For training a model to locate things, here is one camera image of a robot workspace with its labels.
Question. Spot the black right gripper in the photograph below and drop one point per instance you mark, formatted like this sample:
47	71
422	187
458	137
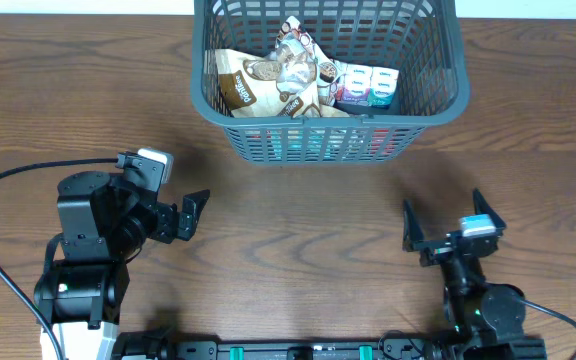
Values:
435	249

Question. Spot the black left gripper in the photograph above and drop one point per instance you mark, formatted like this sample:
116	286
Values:
165	225

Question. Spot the Kleenex tissue multipack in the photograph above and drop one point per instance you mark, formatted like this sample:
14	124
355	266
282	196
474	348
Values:
367	86

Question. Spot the dried mushroom bag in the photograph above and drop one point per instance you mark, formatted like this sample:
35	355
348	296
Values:
251	85
306	104

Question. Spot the mint green wipes packet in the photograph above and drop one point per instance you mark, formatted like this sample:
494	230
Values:
344	143

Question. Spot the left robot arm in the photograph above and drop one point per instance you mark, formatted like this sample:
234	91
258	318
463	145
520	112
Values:
106	219

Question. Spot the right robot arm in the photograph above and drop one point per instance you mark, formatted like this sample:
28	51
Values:
486	318

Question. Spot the grey plastic laundry basket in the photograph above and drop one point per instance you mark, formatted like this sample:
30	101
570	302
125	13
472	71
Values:
420	39

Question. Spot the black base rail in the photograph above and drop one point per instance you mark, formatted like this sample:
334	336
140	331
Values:
392	346

